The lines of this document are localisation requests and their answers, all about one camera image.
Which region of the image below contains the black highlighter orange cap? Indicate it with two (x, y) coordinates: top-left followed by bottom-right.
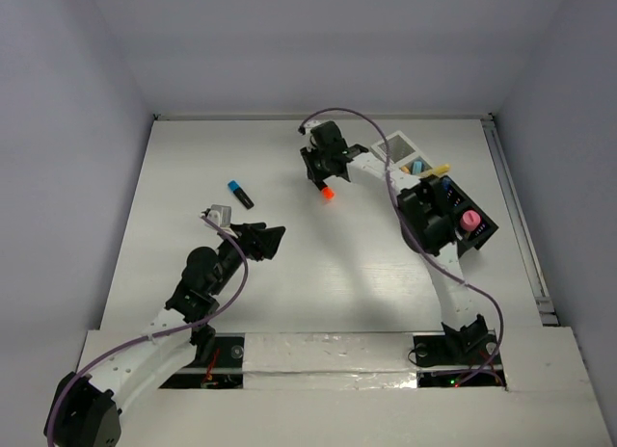
(316, 181), (335, 201)

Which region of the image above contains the black highlighter blue cap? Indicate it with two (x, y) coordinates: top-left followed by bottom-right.
(228, 180), (255, 210)

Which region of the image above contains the yellow marker pen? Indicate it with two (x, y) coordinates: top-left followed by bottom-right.
(427, 164), (451, 175)

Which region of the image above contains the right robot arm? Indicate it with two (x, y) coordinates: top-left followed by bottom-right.
(299, 120), (487, 362)

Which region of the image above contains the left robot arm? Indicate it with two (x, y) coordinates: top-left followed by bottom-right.
(43, 221), (285, 446)

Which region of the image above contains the white slotted organizer box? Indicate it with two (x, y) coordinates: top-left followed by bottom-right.
(369, 131), (433, 193)

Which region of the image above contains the black slotted organizer box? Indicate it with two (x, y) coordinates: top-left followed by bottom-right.
(420, 175), (498, 257)

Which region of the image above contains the pink round cap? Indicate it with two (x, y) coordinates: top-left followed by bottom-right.
(460, 209), (482, 232)

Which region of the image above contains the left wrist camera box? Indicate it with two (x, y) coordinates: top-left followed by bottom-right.
(201, 204), (232, 229)

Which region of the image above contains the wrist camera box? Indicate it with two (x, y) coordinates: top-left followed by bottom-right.
(201, 204), (232, 229)
(298, 119), (322, 136)

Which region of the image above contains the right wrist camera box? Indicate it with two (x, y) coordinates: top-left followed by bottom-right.
(298, 119), (322, 136)

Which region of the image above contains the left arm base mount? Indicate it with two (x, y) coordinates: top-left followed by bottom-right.
(160, 331), (245, 390)

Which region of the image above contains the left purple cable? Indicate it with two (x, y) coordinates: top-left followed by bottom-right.
(45, 215), (250, 447)

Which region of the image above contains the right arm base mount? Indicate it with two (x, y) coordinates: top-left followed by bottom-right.
(407, 314), (507, 388)

